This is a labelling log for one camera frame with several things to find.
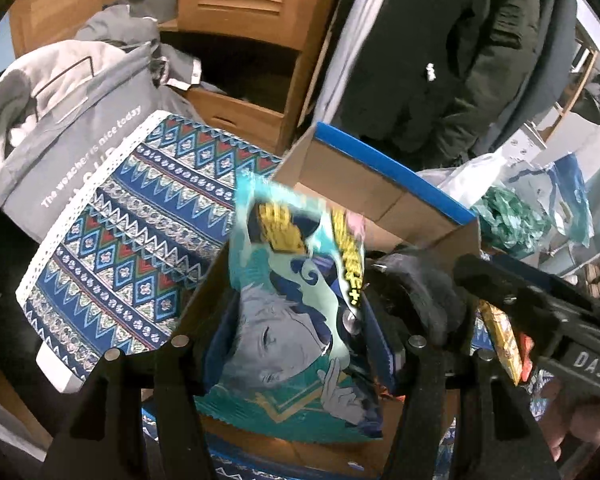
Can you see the teal illustrated snack packet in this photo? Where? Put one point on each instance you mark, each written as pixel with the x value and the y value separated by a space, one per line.
pixel 290 320

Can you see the black coat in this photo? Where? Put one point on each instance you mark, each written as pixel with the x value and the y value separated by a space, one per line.
pixel 420 60

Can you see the long yellow snack packet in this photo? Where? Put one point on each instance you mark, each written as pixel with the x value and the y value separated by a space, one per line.
pixel 502 340

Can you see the wooden drawer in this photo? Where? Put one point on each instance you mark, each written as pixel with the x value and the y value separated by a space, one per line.
pixel 235 120

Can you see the person's right hand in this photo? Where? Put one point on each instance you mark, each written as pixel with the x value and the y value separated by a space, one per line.
pixel 580 420

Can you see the blue patterned tablecloth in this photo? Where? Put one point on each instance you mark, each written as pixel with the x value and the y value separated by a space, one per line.
pixel 130 240

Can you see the plastic bag with green cloth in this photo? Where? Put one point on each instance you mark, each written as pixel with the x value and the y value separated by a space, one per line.
pixel 510 220

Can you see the wooden shelf rack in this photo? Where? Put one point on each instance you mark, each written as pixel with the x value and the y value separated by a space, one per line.
pixel 580 90

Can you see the white hanging garment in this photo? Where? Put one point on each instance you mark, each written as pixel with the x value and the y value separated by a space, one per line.
pixel 350 45

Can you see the white patterned box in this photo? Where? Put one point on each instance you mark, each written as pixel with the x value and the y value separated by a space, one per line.
pixel 527 147

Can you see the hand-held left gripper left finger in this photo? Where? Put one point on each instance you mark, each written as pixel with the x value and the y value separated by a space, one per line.
pixel 180 385

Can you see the blue and white plastic bag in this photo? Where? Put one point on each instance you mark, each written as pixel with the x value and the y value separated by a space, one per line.
pixel 572 200

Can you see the grey laundry bag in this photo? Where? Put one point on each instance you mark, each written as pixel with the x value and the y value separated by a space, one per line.
pixel 80 150

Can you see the grey-blue hanging coat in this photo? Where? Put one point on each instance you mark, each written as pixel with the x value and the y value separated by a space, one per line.
pixel 557 45

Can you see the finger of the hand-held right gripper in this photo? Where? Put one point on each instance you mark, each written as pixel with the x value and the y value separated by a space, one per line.
pixel 560 277
pixel 490 280

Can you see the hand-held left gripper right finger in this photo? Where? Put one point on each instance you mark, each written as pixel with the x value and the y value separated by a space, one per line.
pixel 387 360

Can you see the blue-rimmed cardboard box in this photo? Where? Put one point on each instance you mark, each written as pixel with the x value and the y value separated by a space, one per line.
pixel 360 185

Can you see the grey clothing pile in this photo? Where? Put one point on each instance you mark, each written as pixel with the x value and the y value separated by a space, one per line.
pixel 130 35

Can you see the olive green jacket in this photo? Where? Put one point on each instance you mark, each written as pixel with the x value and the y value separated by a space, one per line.
pixel 510 60

